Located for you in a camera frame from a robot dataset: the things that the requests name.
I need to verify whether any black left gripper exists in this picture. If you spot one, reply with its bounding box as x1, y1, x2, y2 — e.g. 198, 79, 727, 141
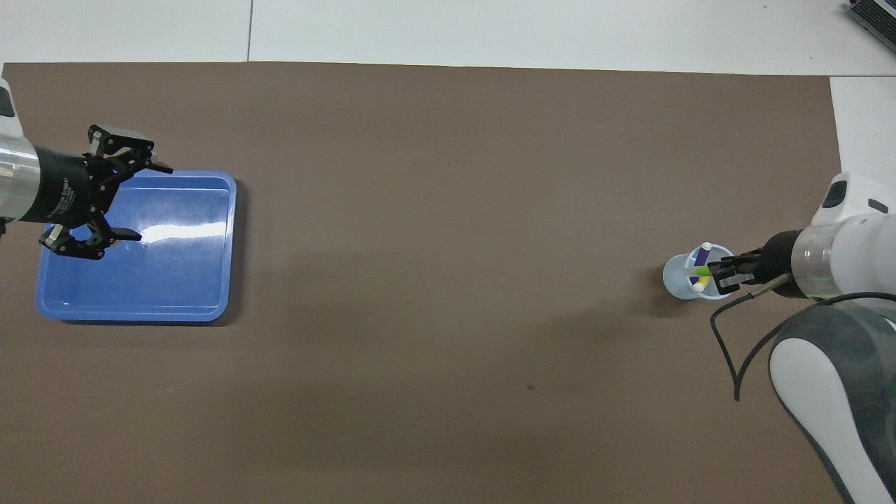
21, 125, 174, 260

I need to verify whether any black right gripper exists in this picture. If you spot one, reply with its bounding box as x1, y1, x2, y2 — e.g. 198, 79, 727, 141
708, 231, 802, 295

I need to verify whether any purple pen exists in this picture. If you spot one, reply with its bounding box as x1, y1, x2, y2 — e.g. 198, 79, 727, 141
689, 243, 713, 288

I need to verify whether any translucent plastic cup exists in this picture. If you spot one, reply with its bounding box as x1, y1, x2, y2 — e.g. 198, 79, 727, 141
662, 243, 736, 302

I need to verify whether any blue plastic tray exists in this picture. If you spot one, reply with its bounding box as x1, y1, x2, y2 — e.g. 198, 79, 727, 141
35, 169, 237, 323

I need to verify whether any brown table mat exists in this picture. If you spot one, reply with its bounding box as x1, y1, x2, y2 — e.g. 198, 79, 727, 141
0, 62, 881, 504

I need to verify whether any grey ribbed device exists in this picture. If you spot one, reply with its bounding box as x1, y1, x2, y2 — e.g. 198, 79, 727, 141
845, 0, 896, 54

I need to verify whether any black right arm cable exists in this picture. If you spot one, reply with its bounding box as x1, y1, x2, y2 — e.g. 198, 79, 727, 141
710, 273, 896, 402

